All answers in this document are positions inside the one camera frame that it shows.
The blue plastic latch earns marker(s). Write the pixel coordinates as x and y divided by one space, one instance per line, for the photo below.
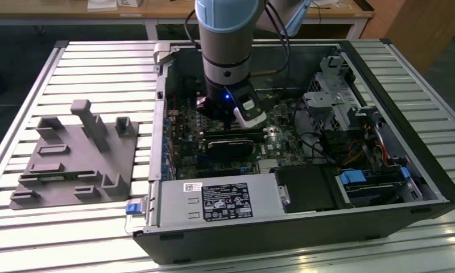
405 174

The grey power supply unit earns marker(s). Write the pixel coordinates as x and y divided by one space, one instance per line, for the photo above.
174 204

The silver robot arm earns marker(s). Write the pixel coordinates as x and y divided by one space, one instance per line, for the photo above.
226 54

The blue disk carrier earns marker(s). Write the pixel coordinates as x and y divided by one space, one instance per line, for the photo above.
350 177

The wooden cabinet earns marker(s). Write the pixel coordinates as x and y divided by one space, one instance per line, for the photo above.
421 28

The green motherboard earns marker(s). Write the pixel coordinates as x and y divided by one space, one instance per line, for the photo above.
280 145

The black open PC case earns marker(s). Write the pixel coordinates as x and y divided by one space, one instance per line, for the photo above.
250 241

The green RAM stick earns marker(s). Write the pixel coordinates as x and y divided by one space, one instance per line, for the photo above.
56 177

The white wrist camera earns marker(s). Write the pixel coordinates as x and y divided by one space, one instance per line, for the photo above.
202 101
250 112

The white paper box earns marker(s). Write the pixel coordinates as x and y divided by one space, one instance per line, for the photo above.
101 5

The small white box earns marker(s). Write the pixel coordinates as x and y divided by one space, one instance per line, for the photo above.
128 3

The wooden desk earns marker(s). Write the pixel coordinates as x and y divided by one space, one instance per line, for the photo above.
60 11

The grey metal drive cage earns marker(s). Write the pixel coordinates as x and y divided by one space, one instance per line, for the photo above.
318 102

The black graphics card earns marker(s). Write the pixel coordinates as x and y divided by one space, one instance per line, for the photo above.
230 148

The grey parts rack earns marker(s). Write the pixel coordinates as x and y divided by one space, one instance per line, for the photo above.
79 159

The black plastic housing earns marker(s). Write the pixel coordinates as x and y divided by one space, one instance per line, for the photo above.
307 187

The installed RAM stick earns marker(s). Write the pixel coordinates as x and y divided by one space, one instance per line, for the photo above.
216 133

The silver chipset heat sink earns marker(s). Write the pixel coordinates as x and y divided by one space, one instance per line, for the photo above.
268 165

